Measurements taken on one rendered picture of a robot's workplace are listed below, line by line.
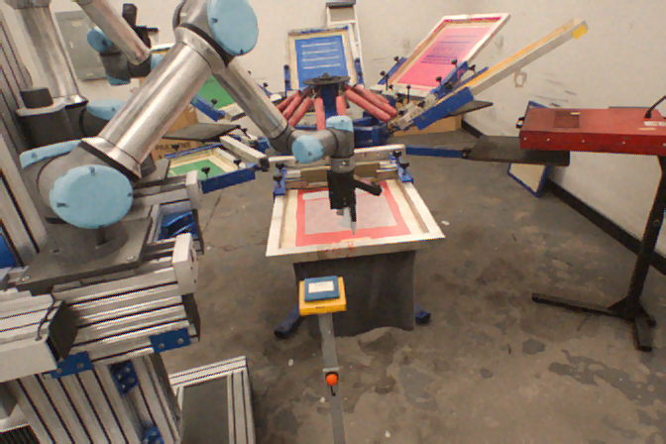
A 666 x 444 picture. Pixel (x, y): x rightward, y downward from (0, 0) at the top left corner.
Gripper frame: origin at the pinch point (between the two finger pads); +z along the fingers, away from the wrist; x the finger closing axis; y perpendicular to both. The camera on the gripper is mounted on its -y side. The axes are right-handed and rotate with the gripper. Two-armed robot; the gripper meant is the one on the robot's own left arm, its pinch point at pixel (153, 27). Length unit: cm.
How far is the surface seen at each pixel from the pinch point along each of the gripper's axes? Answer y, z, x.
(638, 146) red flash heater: 35, 17, 203
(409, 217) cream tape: 58, -29, 111
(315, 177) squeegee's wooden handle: 57, -2, 69
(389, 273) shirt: 74, -43, 106
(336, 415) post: 111, -78, 94
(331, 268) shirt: 71, -50, 85
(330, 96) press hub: 38, 81, 61
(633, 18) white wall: -12, 152, 244
